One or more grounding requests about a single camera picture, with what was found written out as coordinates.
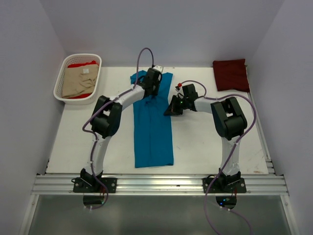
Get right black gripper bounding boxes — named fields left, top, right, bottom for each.
left=164, top=95, right=189, bottom=116

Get blue t shirt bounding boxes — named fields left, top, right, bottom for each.
left=133, top=72, right=174, bottom=168

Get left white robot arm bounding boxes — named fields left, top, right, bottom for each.
left=73, top=66, right=163, bottom=193

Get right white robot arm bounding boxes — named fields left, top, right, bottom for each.
left=164, top=84, right=247, bottom=192

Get folded dark red shirt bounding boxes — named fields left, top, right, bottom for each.
left=213, top=59, right=250, bottom=93

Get white plastic basket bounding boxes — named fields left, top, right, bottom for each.
left=53, top=53, right=102, bottom=105

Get beige shirt in basket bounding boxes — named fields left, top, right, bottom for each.
left=61, top=65, right=100, bottom=99

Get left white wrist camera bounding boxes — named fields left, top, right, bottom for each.
left=153, top=65, right=163, bottom=73

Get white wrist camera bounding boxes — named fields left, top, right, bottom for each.
left=153, top=65, right=163, bottom=73
left=175, top=83, right=182, bottom=93

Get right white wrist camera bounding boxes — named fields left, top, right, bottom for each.
left=175, top=83, right=182, bottom=93

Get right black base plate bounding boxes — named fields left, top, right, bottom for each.
left=202, top=174, right=247, bottom=193

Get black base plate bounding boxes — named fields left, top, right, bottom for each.
left=202, top=174, right=247, bottom=193
left=71, top=177, right=117, bottom=193

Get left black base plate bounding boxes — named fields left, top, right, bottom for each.
left=71, top=177, right=117, bottom=193

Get aluminium mounting rail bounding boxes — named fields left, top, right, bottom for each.
left=31, top=174, right=289, bottom=196

